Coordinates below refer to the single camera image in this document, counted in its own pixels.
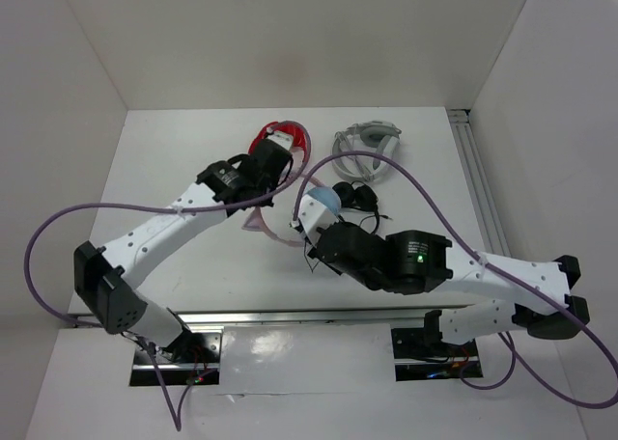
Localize thin black audio cable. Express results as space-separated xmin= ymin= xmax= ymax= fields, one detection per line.
xmin=303 ymin=206 xmax=393 ymax=275

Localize pink blue cat-ear headphones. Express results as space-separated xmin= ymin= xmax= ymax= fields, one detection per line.
xmin=241 ymin=186 xmax=342 ymax=248

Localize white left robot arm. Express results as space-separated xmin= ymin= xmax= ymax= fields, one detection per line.
xmin=73 ymin=131 xmax=293 ymax=362

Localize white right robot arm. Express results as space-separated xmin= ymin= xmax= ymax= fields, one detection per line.
xmin=308 ymin=222 xmax=590 ymax=355

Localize black on-ear headphones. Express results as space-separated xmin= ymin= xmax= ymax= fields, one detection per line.
xmin=332 ymin=181 xmax=381 ymax=234

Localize red headphones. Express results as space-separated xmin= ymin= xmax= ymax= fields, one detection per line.
xmin=248 ymin=121 xmax=311 ymax=174

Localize white grey gaming headset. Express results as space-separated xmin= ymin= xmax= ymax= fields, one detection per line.
xmin=331 ymin=121 xmax=402 ymax=183

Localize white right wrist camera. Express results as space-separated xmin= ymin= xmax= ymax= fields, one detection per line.
xmin=292 ymin=187 xmax=341 ymax=246

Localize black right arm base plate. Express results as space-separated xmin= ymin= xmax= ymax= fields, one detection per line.
xmin=391 ymin=328 xmax=483 ymax=382

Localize aluminium table edge rail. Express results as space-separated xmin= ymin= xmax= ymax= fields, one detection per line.
xmin=179 ymin=308 xmax=427 ymax=329

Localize aluminium side rail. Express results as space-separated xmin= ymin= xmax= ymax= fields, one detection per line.
xmin=446 ymin=109 xmax=511 ymax=257

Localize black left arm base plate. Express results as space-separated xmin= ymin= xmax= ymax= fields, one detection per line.
xmin=128 ymin=326 xmax=223 ymax=387

